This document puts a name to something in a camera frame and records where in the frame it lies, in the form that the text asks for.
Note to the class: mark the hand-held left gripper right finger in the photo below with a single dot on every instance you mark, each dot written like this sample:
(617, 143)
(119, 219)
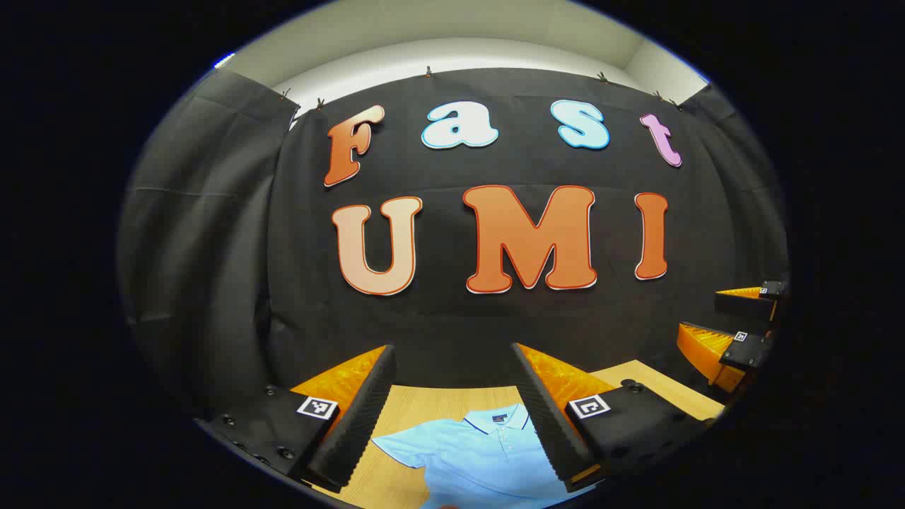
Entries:
(548, 424)

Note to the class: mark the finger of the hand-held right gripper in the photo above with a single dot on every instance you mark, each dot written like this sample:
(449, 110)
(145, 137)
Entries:
(746, 351)
(742, 305)

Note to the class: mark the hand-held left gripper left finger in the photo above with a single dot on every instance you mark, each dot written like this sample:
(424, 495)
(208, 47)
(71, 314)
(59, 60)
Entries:
(360, 417)

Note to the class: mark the light blue T-shirt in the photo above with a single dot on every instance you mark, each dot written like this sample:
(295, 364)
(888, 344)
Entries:
(474, 459)

